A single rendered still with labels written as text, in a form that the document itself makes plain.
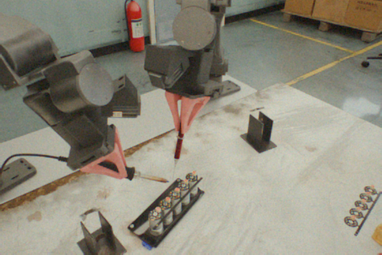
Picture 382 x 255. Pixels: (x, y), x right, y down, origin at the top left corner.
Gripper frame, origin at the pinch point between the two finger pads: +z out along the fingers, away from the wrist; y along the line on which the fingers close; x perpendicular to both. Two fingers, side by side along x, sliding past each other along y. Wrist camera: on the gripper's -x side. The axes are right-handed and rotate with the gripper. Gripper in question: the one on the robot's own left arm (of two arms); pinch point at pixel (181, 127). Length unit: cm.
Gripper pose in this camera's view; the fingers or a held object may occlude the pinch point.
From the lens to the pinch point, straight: 56.8
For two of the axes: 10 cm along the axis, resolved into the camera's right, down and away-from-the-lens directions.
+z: -1.8, 9.4, 2.8
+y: 8.4, 2.9, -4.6
